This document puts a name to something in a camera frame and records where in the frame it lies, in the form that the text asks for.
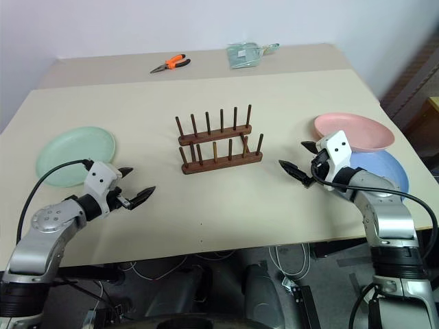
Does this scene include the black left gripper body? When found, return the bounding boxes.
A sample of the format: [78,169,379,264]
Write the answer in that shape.
[106,178,132,212]

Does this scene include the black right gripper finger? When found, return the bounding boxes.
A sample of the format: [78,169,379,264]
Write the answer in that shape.
[278,159,313,189]
[300,140,322,156]

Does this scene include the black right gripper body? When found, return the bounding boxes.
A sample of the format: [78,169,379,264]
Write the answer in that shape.
[309,149,333,182]

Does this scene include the wooden dish rack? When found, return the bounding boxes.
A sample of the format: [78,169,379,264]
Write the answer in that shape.
[174,104,265,176]

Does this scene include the pink red plate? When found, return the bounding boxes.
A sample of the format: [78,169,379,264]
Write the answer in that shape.
[313,112,396,153]

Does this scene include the green plate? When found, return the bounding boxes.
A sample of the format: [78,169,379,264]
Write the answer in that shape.
[35,125,119,188]

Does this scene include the blue plate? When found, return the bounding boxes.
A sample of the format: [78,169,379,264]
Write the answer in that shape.
[348,149,410,195]

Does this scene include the beige table mat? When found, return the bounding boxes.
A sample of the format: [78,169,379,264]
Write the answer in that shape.
[0,67,437,271]

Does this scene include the clear bag with green item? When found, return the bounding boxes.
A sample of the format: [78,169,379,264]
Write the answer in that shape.
[226,42,281,71]

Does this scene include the dark grey rounded shape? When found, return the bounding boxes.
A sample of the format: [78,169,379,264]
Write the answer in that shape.
[242,260,288,329]

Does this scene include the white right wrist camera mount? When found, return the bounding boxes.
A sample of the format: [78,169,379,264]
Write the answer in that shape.
[316,130,353,183]

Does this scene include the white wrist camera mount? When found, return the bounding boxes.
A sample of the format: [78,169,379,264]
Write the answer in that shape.
[83,161,123,214]
[316,130,353,183]

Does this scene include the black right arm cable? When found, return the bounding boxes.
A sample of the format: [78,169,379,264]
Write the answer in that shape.
[309,160,439,238]

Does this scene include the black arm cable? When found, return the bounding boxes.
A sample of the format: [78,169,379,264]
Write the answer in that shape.
[309,160,439,238]
[15,158,95,241]

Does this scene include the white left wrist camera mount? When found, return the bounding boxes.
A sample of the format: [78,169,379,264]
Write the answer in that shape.
[83,161,123,214]

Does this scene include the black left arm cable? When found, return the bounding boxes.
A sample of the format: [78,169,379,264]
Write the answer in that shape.
[15,158,95,241]

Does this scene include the white cable under table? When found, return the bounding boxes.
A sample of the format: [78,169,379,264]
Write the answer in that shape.
[129,252,237,282]
[268,243,310,279]

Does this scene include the orange handled pliers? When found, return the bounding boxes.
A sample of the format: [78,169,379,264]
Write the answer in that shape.
[149,53,192,75]

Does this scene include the black metal bracket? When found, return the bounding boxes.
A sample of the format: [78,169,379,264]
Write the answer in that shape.
[281,276,324,329]

